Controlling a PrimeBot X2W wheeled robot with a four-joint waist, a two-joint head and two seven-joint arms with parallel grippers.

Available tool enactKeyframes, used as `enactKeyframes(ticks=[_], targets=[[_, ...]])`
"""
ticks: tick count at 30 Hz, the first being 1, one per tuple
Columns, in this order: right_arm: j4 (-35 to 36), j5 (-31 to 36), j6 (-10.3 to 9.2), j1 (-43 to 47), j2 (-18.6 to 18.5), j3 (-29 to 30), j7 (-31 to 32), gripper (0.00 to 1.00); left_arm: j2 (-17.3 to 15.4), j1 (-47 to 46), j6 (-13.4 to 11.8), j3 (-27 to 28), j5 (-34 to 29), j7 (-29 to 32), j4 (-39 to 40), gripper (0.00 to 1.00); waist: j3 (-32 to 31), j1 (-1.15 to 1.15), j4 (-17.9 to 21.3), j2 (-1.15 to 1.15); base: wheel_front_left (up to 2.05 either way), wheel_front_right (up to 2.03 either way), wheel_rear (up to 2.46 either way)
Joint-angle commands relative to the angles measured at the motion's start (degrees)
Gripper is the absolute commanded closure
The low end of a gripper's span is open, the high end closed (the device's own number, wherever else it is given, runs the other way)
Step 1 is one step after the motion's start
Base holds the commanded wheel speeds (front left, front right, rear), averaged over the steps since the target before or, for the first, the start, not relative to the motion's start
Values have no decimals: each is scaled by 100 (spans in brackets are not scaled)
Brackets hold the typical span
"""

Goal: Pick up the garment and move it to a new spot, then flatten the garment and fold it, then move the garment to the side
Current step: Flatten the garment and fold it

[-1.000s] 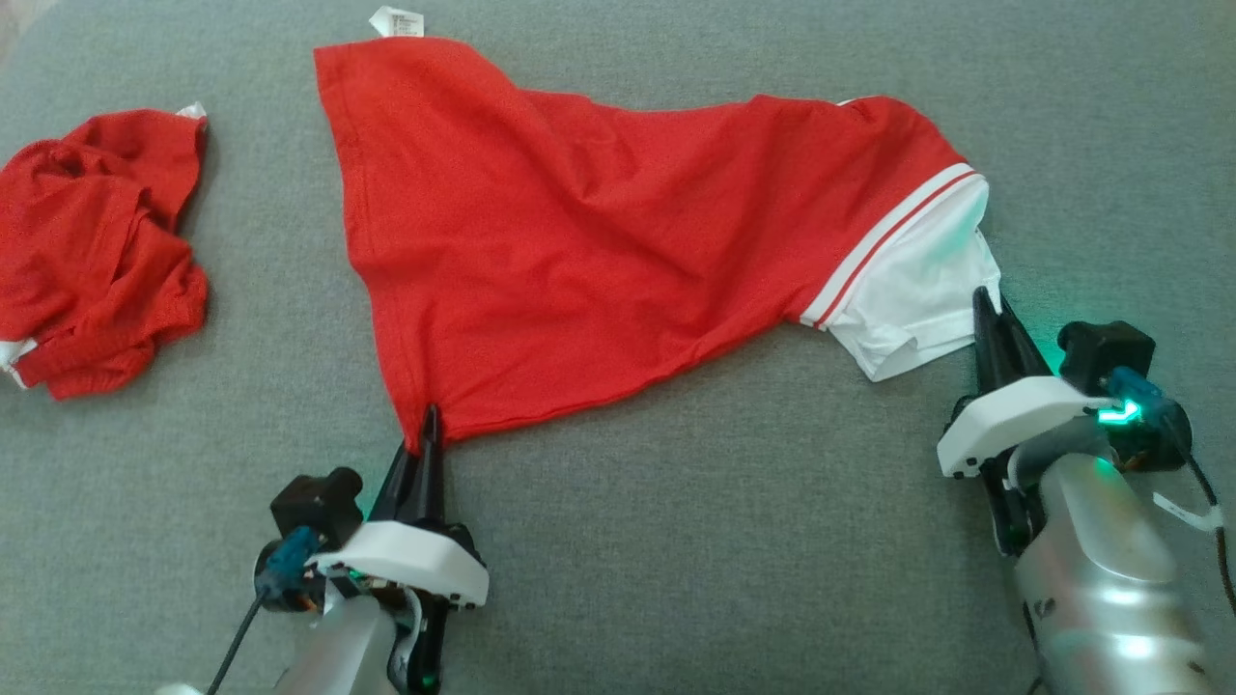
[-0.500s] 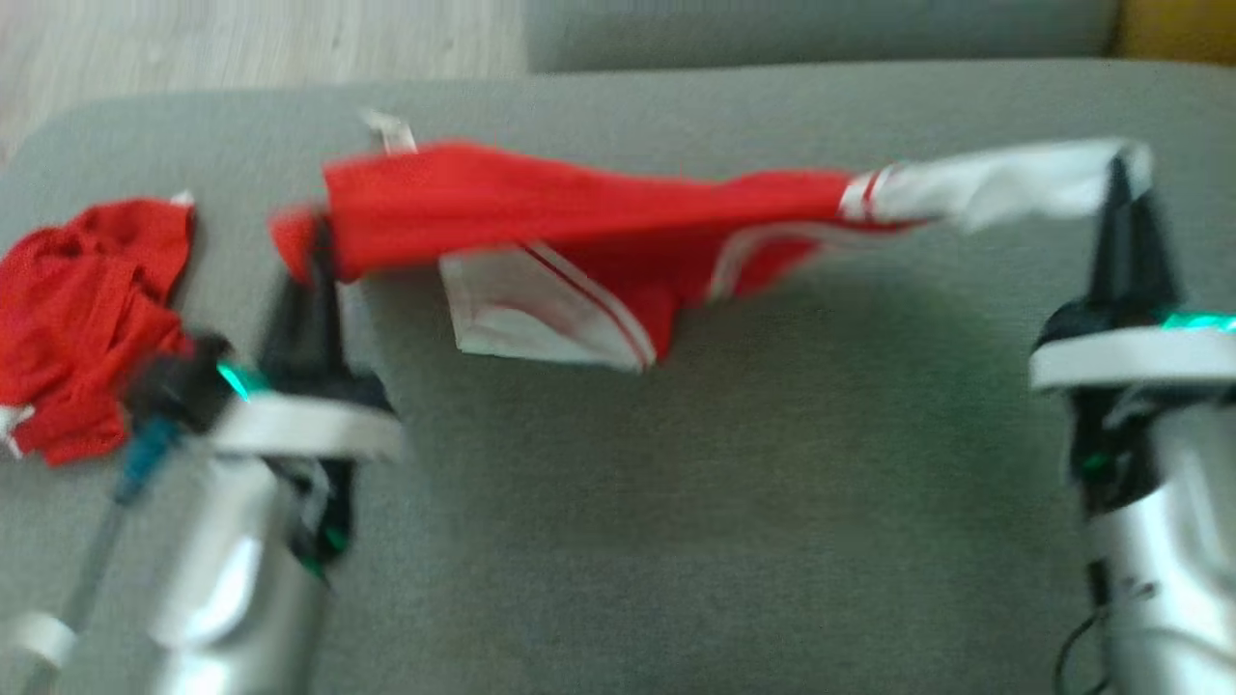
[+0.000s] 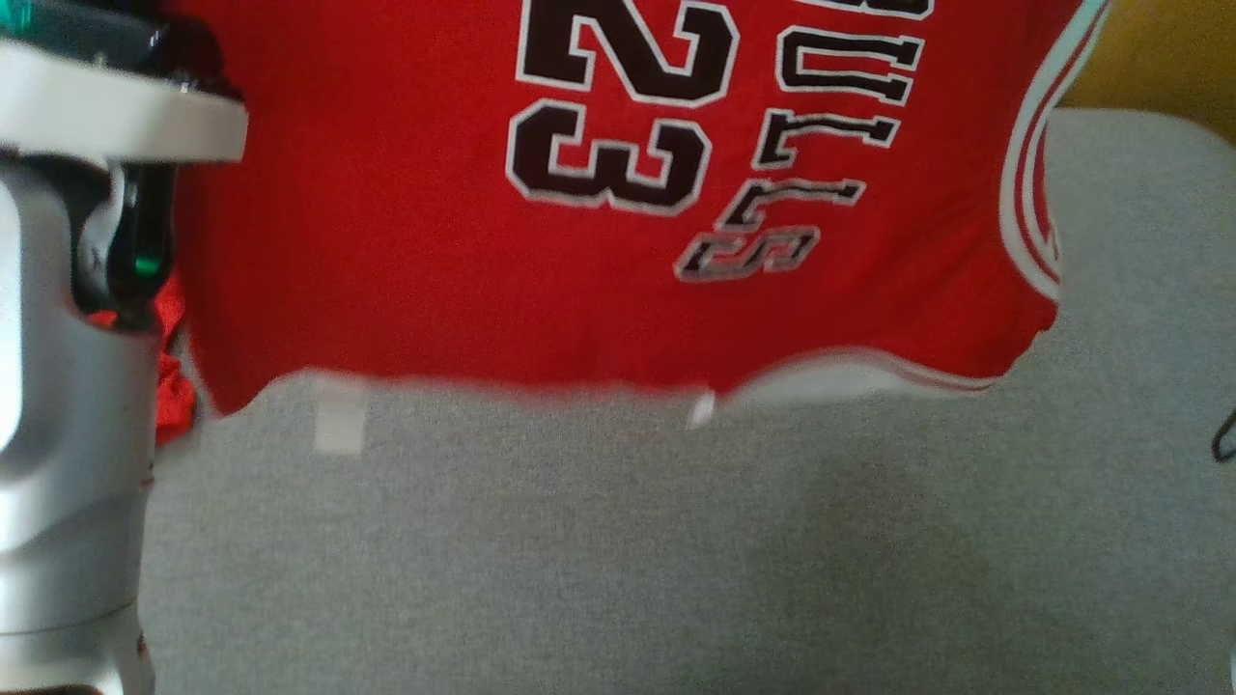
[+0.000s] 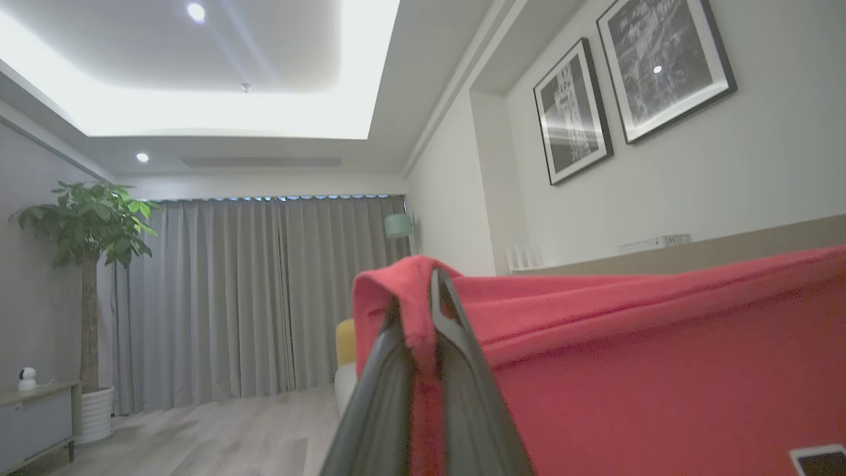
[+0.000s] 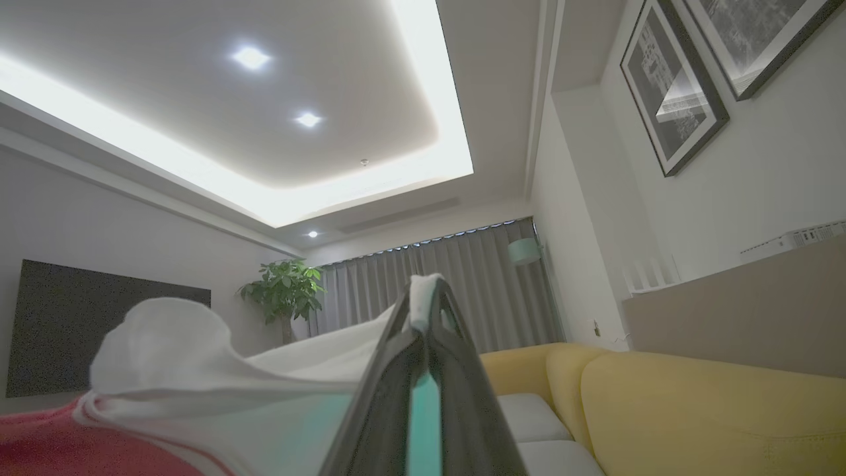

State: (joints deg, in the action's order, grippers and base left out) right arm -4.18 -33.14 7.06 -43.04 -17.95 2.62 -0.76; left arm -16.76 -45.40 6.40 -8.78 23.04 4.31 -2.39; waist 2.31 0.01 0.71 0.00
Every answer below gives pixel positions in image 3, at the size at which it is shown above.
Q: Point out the red mesh garment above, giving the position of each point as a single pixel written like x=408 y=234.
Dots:
x=174 y=405

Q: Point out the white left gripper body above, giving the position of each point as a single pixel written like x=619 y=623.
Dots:
x=97 y=116

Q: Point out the mustard yellow panel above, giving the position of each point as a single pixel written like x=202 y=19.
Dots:
x=1178 y=58

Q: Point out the red basketball jersey white trim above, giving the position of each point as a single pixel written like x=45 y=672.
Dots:
x=386 y=241

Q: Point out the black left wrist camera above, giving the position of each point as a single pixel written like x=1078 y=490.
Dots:
x=97 y=34

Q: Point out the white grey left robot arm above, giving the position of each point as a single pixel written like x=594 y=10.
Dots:
x=58 y=434

